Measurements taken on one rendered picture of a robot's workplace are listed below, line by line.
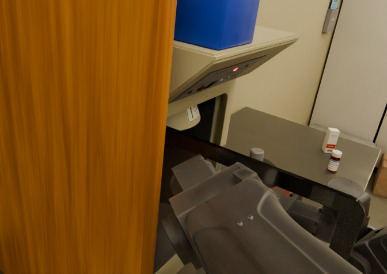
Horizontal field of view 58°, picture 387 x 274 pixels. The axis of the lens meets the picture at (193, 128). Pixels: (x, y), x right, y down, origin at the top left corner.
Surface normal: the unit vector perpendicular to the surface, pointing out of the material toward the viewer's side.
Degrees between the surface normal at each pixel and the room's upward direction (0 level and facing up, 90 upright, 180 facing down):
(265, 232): 34
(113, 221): 90
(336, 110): 90
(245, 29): 90
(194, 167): 28
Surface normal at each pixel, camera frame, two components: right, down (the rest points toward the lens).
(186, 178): -0.25, -0.70
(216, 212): -0.43, -0.88
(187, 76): -0.55, 0.29
